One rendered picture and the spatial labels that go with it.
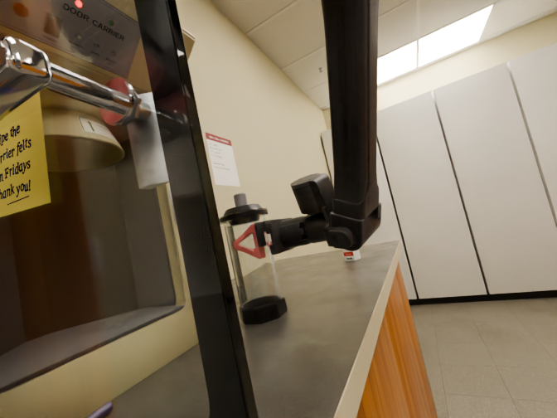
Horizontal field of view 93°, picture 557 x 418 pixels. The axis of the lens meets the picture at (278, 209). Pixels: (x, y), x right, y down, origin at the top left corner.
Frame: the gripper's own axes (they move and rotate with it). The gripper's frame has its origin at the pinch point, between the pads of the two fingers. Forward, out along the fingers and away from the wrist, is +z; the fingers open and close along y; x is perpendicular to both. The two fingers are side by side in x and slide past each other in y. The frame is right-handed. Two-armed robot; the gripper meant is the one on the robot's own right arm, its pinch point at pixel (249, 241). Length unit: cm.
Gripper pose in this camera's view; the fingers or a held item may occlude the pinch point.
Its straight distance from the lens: 58.8
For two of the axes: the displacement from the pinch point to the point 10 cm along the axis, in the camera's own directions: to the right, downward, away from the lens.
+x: 2.1, 9.7, -0.8
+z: -8.6, 2.3, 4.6
